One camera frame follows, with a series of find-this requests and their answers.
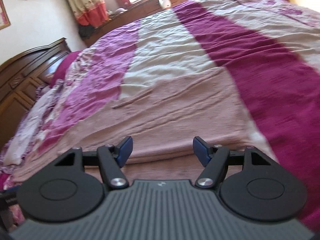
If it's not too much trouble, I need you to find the pink knit cardigan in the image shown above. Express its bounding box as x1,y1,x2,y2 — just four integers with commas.
13,67,275,183

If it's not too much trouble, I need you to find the dark clothes pile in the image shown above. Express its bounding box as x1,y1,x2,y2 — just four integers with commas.
78,24,95,39

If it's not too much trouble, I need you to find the lilac ruffled pillow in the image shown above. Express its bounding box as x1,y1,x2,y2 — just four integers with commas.
1,79,64,167

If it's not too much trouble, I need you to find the magenta pillow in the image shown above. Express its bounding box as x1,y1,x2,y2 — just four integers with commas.
49,50,81,88

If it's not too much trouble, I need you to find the magenta floral bed quilt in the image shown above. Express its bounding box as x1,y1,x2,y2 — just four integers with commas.
1,0,319,231

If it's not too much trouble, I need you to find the dark wooden headboard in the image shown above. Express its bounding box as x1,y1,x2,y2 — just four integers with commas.
0,37,71,147

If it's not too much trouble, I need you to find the red and cream curtain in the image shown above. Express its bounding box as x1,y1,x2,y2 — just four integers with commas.
67,0,108,28

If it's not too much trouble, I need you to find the framed wall picture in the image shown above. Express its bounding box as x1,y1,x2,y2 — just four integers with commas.
0,0,11,30

